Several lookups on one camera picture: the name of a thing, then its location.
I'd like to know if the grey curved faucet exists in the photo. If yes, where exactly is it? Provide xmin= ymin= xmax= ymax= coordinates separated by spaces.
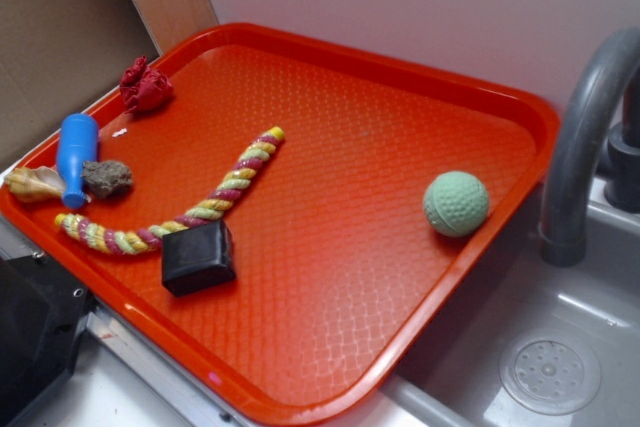
xmin=539 ymin=27 xmax=639 ymax=267

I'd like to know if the grey plastic sink basin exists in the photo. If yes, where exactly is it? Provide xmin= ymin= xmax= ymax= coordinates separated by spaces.
xmin=384 ymin=166 xmax=640 ymax=427

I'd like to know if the blue plastic bottle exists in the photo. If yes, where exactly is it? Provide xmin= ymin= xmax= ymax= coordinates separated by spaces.
xmin=56 ymin=113 xmax=99 ymax=209

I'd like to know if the tan seashell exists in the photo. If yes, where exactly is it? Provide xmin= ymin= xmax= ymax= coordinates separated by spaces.
xmin=4 ymin=167 xmax=66 ymax=203

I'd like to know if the green dimpled ball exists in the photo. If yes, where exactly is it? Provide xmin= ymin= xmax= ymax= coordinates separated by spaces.
xmin=423 ymin=171 xmax=490 ymax=238

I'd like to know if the red plastic tray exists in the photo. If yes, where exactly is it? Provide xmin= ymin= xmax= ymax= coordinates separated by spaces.
xmin=1 ymin=24 xmax=559 ymax=426

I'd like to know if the black box at left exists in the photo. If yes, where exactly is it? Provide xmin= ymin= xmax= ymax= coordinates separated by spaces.
xmin=1 ymin=253 xmax=92 ymax=426

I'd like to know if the grey brown rock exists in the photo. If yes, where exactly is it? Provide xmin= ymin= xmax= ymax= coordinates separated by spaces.
xmin=81 ymin=160 xmax=134 ymax=199

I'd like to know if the brown cardboard panel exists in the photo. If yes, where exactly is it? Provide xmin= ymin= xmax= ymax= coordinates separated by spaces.
xmin=1 ymin=0 xmax=157 ymax=168

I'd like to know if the dark faucet handle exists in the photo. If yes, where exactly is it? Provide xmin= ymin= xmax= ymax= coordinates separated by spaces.
xmin=604 ymin=71 xmax=639 ymax=213

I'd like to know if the round sink drain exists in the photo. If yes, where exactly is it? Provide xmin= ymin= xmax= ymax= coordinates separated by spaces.
xmin=499 ymin=329 xmax=601 ymax=416

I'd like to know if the black rectangular block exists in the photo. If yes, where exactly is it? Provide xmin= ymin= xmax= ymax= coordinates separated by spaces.
xmin=161 ymin=220 xmax=236 ymax=297

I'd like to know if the multicolour braided rope toy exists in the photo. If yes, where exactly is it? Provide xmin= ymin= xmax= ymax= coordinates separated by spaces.
xmin=55 ymin=126 xmax=285 ymax=256

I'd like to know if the crumpled red cloth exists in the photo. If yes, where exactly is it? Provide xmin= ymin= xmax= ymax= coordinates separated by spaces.
xmin=119 ymin=56 xmax=174 ymax=113

